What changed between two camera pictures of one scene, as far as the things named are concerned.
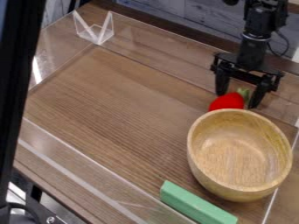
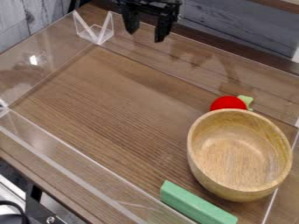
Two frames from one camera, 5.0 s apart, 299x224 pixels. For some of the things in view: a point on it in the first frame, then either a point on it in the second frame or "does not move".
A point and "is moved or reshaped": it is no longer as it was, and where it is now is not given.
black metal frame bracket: (37, 207) does not move
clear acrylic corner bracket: (94, 33) does not move
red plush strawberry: (229, 101) is moved or reshaped
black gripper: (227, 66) → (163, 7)
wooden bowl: (237, 154) does not move
